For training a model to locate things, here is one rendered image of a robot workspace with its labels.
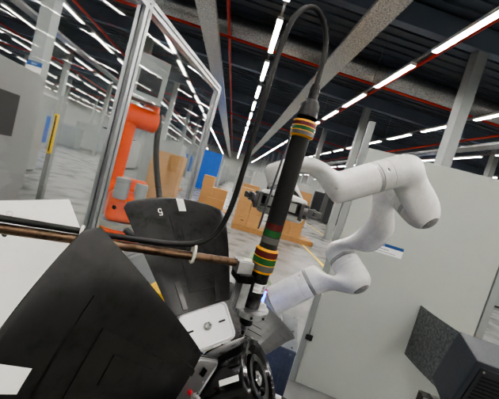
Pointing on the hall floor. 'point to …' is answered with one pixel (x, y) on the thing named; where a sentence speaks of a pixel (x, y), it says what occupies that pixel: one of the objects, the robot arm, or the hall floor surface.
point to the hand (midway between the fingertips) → (279, 205)
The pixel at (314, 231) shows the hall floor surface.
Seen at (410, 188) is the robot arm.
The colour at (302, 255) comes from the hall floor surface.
